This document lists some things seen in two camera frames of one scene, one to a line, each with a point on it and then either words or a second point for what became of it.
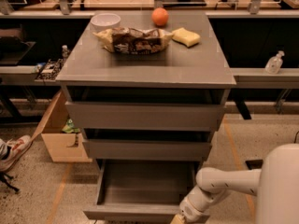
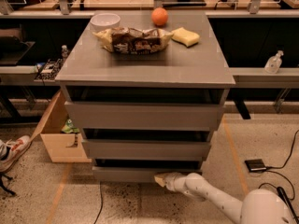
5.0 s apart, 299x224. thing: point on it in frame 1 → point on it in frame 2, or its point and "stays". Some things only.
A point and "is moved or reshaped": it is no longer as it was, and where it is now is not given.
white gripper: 189,211 → 171,181
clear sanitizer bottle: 275,63 stays
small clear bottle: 64,51 stays
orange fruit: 160,16 stays
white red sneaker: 11,150 stays
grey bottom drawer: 142,190 is moved or reshaped
